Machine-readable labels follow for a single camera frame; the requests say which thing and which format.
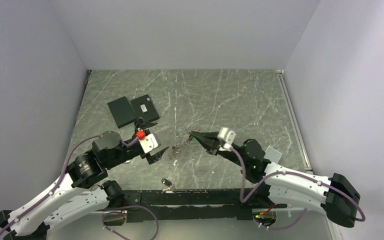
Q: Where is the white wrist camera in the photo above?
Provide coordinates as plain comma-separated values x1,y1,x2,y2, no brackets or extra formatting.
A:
217,127,236,152
138,133,161,154

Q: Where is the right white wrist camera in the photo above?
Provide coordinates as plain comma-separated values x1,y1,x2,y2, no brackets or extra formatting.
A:
217,127,236,152

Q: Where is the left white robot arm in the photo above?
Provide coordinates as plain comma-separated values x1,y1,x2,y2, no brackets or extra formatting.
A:
0,118,165,240

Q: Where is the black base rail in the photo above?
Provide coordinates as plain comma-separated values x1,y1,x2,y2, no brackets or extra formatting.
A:
107,188,287,223

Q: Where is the black box lid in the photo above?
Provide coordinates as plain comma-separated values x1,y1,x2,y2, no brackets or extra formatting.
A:
107,96,137,129

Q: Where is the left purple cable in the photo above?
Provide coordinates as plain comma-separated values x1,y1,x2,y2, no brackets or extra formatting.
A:
0,134,161,240

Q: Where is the aluminium frame rail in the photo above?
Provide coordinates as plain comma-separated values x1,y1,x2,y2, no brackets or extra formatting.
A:
275,69,314,174

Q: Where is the silver keyring chain with keys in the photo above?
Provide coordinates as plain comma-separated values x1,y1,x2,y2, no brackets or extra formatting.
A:
168,131,196,162

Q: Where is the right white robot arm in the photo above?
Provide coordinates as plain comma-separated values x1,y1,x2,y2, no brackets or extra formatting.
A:
188,128,366,228

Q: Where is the black box with label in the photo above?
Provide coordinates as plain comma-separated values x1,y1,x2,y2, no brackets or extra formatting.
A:
130,94,160,122

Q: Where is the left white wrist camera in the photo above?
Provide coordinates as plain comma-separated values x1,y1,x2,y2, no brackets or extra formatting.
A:
138,133,161,154

